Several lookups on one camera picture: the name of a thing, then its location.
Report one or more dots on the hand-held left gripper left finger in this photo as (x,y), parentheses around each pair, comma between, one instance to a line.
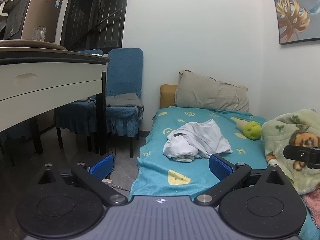
(101,166)

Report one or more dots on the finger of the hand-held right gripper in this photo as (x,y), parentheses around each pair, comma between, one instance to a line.
(300,153)

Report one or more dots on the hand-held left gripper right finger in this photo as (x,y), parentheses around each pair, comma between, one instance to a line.
(220,166)

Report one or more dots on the white garment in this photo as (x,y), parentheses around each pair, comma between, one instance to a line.
(197,140)

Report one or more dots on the white power strip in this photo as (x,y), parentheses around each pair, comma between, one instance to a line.
(107,181)

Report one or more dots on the green printed blanket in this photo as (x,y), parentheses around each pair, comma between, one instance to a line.
(282,130)

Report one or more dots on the pink cloth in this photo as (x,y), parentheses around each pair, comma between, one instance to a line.
(312,200)

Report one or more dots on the green plush toy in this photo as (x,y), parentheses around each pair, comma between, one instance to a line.
(252,130)

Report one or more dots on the teal patterned bed sheet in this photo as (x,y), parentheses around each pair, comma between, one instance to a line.
(155,155)

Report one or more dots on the grey folded cloth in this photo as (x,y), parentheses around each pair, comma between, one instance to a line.
(122,101)

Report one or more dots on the grey pillow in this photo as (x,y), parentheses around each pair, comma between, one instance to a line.
(212,95)

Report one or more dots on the yellow cushion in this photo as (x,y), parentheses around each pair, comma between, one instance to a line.
(167,95)

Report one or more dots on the white desk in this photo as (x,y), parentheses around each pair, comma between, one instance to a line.
(50,80)

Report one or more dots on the dark table mat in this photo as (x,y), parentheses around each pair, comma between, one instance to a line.
(25,44)

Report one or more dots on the clear glass cup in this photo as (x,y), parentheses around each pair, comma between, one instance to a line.
(39,33)

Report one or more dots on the dark barred window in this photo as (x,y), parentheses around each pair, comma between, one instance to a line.
(95,12)

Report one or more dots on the brown refrigerator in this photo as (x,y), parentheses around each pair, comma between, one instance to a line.
(42,12)

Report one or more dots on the leaf wall picture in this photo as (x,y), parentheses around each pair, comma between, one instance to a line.
(295,12)

